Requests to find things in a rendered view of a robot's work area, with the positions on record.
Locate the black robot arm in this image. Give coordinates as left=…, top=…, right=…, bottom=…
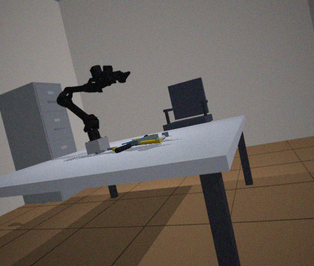
left=57, top=65, right=105, bottom=141

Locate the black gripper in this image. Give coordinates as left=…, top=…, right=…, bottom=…
left=101, top=70, right=130, bottom=86

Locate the grey keyboard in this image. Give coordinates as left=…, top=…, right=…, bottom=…
left=129, top=134, right=158, bottom=146

